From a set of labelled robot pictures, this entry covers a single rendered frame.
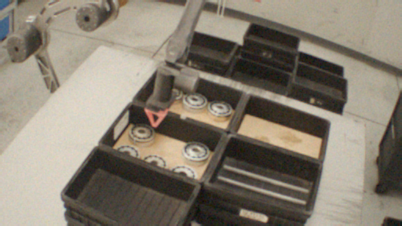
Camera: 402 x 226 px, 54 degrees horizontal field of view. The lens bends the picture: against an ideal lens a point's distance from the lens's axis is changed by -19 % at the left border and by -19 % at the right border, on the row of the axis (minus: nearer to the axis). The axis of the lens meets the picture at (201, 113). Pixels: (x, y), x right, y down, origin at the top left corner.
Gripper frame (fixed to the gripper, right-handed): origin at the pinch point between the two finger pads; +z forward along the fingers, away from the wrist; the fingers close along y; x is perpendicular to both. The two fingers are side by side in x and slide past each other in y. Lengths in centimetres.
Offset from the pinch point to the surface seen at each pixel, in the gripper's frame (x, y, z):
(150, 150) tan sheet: 4.0, 9.2, 23.6
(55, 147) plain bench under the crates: 46, 1, 39
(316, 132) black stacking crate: -56, 50, 19
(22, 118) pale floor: 131, 75, 113
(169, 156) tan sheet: -3.8, 9.6, 23.2
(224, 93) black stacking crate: -11, 50, 17
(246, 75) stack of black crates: -7, 155, 69
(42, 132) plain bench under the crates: 58, 7, 39
